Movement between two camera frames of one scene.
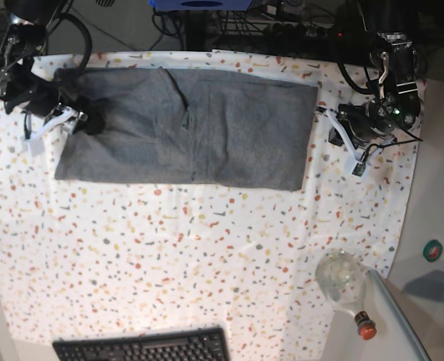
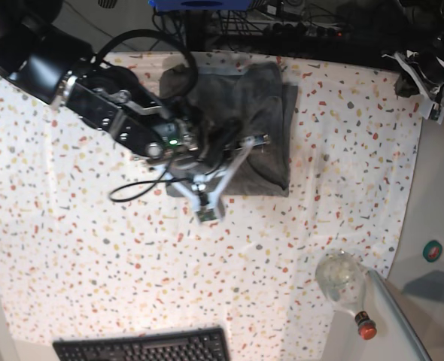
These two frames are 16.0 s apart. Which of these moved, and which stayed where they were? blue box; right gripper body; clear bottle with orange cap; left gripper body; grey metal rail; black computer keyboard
Moved: right gripper body; left gripper body
Stayed: black computer keyboard; grey metal rail; blue box; clear bottle with orange cap
